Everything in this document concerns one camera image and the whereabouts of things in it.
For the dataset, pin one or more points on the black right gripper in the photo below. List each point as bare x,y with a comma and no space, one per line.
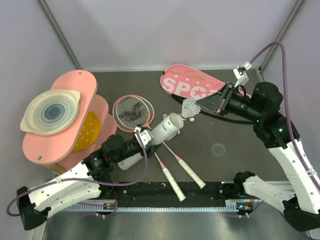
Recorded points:
216,103

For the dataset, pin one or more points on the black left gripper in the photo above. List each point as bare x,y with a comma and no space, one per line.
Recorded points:
151,150

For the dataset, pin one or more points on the white shuttlecock tube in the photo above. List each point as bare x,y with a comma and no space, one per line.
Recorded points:
161,132

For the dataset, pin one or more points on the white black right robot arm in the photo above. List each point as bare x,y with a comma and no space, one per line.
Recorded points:
301,207

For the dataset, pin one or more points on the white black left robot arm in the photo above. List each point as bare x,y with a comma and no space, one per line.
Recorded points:
89,179

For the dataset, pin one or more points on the pink white badminton racket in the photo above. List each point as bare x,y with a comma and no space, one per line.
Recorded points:
130,111
186,167

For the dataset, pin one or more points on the pink racket cover bag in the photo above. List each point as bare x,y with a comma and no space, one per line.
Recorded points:
188,82

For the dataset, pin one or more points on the yellow plastic plate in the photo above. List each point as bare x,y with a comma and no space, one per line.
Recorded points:
89,132

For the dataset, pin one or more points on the clear plastic tube lid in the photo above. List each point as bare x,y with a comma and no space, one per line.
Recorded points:
218,149

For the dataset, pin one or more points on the pink wooden shelf stand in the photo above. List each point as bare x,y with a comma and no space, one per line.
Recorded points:
55,152

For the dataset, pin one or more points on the white blue ceramic dish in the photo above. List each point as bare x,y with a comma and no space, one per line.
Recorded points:
51,112

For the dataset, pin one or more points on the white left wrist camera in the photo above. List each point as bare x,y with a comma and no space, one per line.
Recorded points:
143,135

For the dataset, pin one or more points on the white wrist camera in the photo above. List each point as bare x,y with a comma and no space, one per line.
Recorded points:
143,135
240,73

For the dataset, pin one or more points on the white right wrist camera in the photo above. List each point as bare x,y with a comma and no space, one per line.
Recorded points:
240,73

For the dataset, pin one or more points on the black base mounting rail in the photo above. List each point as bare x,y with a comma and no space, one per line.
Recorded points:
162,195

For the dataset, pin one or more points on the aluminium frame rail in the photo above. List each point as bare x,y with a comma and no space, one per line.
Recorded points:
237,220

